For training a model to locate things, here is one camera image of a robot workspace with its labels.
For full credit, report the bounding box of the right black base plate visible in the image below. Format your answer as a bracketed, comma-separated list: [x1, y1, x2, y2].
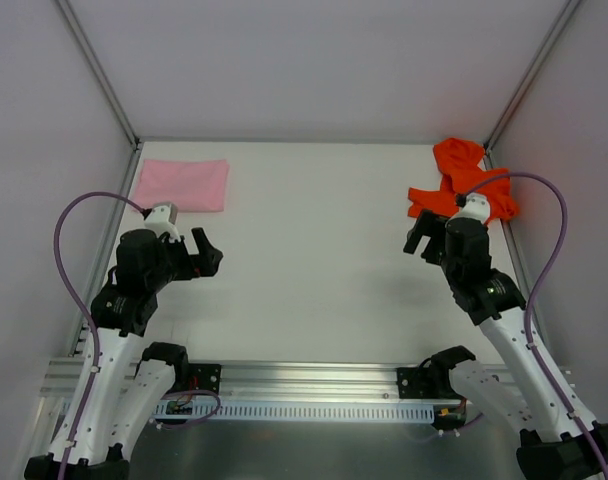
[396, 366, 462, 400]

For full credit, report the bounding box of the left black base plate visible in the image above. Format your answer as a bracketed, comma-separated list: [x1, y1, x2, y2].
[186, 363, 222, 394]

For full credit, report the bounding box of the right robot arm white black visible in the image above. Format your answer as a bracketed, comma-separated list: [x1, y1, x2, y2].
[404, 210, 608, 479]

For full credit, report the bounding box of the white slotted cable duct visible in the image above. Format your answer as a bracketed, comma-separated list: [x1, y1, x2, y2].
[152, 398, 435, 425]

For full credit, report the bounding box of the left aluminium frame post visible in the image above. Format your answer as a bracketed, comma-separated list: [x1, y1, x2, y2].
[52, 0, 137, 143]

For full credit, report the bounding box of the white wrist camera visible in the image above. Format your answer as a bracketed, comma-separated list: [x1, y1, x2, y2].
[451, 193, 491, 225]
[142, 202, 182, 243]

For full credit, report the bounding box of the right aluminium frame post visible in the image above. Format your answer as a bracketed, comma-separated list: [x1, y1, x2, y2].
[484, 0, 584, 151]

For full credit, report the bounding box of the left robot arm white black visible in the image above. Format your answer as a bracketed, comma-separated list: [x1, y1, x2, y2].
[24, 228, 223, 479]

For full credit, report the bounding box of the aluminium frame post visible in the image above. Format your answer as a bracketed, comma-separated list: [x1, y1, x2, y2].
[52, 0, 137, 143]
[484, 0, 584, 151]

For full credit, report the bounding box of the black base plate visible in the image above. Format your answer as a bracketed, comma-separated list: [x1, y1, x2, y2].
[396, 366, 462, 400]
[186, 363, 222, 394]

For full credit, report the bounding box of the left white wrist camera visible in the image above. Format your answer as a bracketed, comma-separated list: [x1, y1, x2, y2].
[142, 202, 182, 243]

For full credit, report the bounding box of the pink t shirt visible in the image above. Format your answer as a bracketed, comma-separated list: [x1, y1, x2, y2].
[131, 159, 230, 213]

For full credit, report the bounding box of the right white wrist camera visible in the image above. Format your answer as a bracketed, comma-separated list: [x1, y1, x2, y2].
[451, 193, 491, 225]

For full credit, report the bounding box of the aluminium mounting rail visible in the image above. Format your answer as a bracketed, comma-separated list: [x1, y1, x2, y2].
[39, 353, 575, 403]

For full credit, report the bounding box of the orange t shirt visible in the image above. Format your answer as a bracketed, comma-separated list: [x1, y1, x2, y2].
[408, 137, 520, 221]

